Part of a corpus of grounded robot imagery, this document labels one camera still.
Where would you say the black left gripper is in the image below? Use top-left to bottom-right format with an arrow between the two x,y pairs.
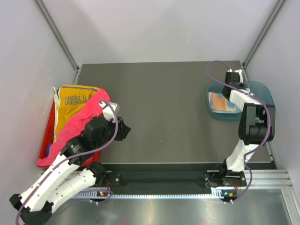
94,115 -> 131,149

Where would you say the blue polka dot towel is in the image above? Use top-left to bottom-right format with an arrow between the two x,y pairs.
208,92 -> 241,114

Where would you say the pink towel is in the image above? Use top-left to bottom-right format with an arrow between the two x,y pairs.
37,88 -> 111,166

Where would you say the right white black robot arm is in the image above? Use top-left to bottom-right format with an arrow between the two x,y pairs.
218,69 -> 276,186

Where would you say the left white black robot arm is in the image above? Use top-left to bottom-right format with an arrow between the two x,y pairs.
9,116 -> 131,225

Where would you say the translucent blue plastic container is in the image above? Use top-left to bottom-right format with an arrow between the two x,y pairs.
206,81 -> 274,120

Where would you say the yellow hello towel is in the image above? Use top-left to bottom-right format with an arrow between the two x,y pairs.
53,84 -> 100,142

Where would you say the red plastic bin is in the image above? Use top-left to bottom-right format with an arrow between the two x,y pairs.
37,101 -> 100,168

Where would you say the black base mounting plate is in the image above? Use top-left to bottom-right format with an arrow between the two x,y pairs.
104,171 -> 246,189

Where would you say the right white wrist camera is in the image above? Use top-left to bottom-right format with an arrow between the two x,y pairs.
227,68 -> 244,79

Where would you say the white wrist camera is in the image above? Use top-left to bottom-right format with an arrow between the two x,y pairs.
101,102 -> 120,123
227,68 -> 244,79

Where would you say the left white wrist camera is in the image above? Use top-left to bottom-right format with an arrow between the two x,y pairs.
101,102 -> 120,123

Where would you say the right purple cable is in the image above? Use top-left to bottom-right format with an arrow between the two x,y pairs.
205,60 -> 272,204

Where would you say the purple cable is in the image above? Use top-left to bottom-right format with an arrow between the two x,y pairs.
15,100 -> 119,223
205,60 -> 272,204

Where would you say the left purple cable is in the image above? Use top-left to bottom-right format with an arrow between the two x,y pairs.
15,100 -> 119,223

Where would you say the grey slotted cable duct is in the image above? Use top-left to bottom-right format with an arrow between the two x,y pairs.
70,189 -> 237,199

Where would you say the right aluminium frame post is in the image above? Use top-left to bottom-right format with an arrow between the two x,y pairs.
241,0 -> 286,69

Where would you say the aluminium frame post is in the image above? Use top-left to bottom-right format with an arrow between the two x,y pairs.
34,0 -> 79,72
241,0 -> 286,69

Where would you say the aluminium extrusion rail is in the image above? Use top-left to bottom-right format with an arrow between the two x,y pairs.
250,170 -> 293,189

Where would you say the left aluminium frame post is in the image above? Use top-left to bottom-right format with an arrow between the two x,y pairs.
34,0 -> 79,72

